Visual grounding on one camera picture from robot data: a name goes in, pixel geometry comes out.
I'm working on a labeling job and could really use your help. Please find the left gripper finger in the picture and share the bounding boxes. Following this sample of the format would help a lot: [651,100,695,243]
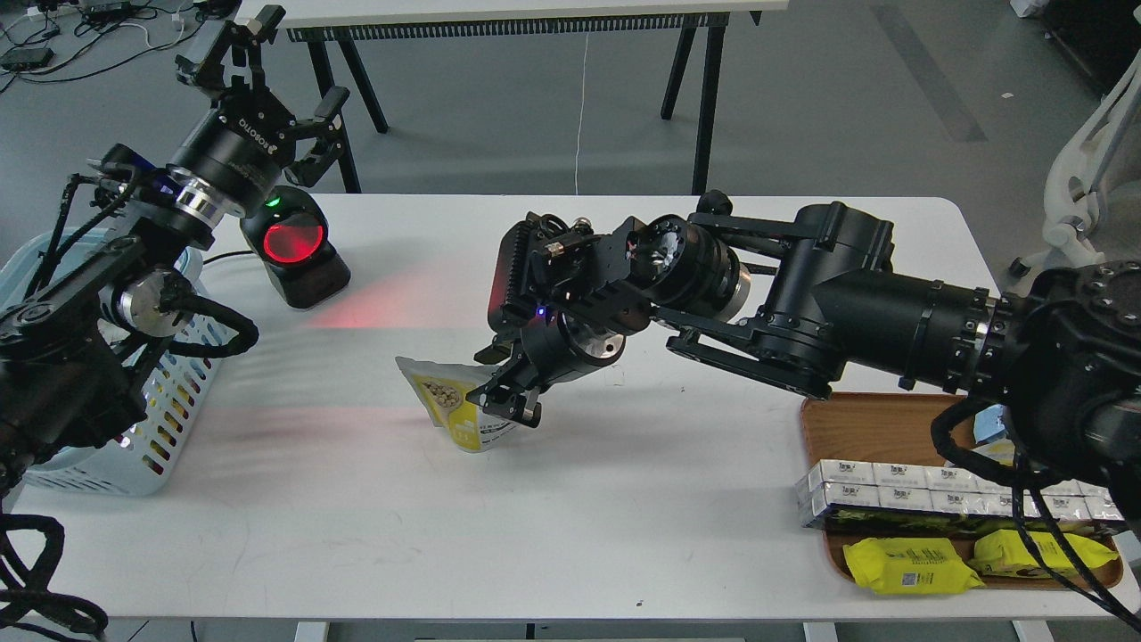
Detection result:
[281,86,350,187]
[176,5,288,112]

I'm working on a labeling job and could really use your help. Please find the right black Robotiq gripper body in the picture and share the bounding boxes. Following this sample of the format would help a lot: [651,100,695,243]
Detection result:
[508,310,625,391]

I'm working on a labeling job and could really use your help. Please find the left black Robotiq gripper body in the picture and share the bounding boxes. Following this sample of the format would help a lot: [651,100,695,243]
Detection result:
[168,86,299,219]

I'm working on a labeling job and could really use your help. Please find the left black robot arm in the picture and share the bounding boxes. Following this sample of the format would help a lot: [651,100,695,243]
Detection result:
[3,5,350,496]

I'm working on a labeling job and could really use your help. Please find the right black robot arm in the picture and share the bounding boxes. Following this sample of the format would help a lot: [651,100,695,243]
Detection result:
[467,190,1140,558]

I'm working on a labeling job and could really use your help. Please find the silver snack multipack box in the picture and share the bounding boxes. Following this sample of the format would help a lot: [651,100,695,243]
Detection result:
[793,460,1128,537]

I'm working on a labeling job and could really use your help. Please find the light blue plastic basket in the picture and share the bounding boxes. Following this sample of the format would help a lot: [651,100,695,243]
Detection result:
[1,228,233,497]

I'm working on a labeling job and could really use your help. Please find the blue snack bag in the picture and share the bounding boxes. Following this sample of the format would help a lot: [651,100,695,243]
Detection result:
[973,405,1011,447]

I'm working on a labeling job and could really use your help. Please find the yellow white snack pouch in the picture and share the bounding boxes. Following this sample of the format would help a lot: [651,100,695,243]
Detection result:
[973,441,1015,468]

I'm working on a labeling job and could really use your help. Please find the black barcode scanner red window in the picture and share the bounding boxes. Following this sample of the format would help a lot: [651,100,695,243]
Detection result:
[240,185,351,309]

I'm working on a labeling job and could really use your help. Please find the background table black legs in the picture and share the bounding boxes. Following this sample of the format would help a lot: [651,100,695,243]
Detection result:
[265,1,804,194]

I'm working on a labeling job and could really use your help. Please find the brown wooden tray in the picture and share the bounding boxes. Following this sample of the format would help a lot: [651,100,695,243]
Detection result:
[801,391,1126,592]

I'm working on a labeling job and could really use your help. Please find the yellow wipes pack left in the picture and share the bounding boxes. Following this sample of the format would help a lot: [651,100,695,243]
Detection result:
[842,538,985,595]

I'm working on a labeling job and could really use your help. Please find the yellow wipes pack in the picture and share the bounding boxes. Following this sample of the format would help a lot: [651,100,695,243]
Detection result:
[970,529,1120,578]
[842,538,985,595]

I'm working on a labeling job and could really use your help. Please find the yellow wipes pack right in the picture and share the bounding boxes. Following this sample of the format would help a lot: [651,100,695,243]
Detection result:
[970,529,1120,578]

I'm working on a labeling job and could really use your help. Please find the floor cables and adapters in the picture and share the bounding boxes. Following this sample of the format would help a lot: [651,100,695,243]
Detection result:
[0,0,242,90]

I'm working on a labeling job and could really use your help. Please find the white hanging cable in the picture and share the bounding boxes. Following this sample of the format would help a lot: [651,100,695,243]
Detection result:
[574,34,590,196]

